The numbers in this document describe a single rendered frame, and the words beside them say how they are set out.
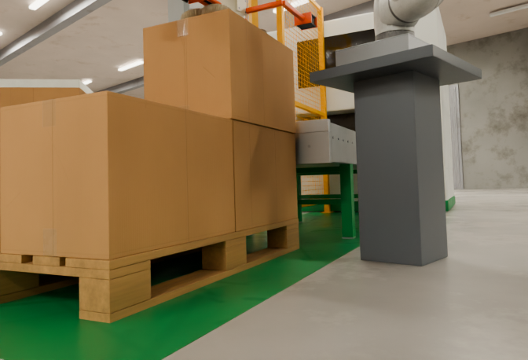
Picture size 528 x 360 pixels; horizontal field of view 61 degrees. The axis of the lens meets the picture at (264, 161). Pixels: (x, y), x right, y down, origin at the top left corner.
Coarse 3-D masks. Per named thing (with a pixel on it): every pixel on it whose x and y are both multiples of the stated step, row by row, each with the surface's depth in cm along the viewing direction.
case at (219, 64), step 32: (160, 32) 174; (192, 32) 167; (224, 32) 161; (256, 32) 180; (160, 64) 174; (192, 64) 167; (224, 64) 161; (256, 64) 178; (288, 64) 208; (160, 96) 173; (192, 96) 166; (224, 96) 160; (256, 96) 177; (288, 96) 206; (288, 128) 204
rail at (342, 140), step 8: (336, 128) 223; (344, 128) 236; (336, 136) 222; (344, 136) 235; (352, 136) 250; (336, 144) 222; (344, 144) 235; (352, 144) 249; (336, 152) 221; (344, 152) 234; (352, 152) 248; (336, 160) 220; (344, 160) 233; (352, 160) 247
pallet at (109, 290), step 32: (288, 224) 200; (0, 256) 121; (32, 256) 120; (128, 256) 109; (160, 256) 120; (224, 256) 151; (256, 256) 178; (0, 288) 124; (32, 288) 133; (96, 288) 105; (128, 288) 109; (160, 288) 127; (192, 288) 133; (96, 320) 105
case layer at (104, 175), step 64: (0, 128) 123; (64, 128) 112; (128, 128) 112; (192, 128) 137; (256, 128) 176; (0, 192) 123; (64, 192) 111; (128, 192) 111; (192, 192) 135; (256, 192) 174; (64, 256) 110
